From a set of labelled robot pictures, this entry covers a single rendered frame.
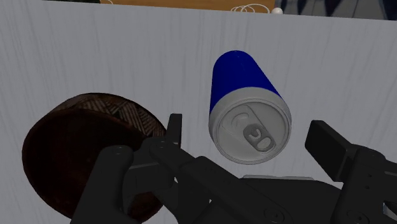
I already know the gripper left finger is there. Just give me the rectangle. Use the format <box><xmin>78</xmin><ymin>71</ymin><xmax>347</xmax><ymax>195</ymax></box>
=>
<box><xmin>69</xmin><ymin>113</ymin><xmax>294</xmax><ymax>224</ymax></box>

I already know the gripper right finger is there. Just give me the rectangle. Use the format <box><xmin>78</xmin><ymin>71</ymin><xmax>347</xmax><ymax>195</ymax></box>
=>
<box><xmin>304</xmin><ymin>120</ymin><xmax>397</xmax><ymax>224</ymax></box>

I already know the dark brown woven bowl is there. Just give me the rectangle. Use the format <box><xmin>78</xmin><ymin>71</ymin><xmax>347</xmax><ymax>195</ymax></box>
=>
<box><xmin>21</xmin><ymin>92</ymin><xmax>167</xmax><ymax>224</ymax></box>

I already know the blue drink can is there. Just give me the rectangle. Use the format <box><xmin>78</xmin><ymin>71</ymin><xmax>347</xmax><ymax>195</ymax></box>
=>
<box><xmin>207</xmin><ymin>50</ymin><xmax>292</xmax><ymax>165</ymax></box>

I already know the brown wooden furniture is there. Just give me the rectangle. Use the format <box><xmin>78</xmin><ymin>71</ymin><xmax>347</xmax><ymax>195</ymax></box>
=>
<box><xmin>99</xmin><ymin>0</ymin><xmax>276</xmax><ymax>14</ymax></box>

